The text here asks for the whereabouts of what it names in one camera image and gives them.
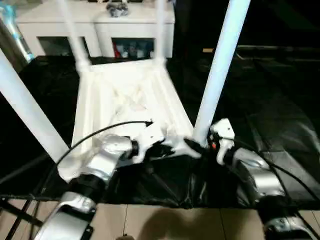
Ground white plastic table top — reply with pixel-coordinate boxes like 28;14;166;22
57;59;203;184

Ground white plastic table leg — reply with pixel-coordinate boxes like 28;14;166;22
192;0;251;147
154;0;169;66
56;0;92;72
0;49;71;164

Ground black work mat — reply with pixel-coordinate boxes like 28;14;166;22
0;52;320;211

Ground black flat bar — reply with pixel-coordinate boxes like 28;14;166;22
235;44;320;56

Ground white glass-door cabinet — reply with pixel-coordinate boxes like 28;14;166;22
15;0;176;59

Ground gray metal parts pile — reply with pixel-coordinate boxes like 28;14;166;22
107;2;130;17

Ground black folding table frame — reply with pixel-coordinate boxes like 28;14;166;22
0;195;37;240

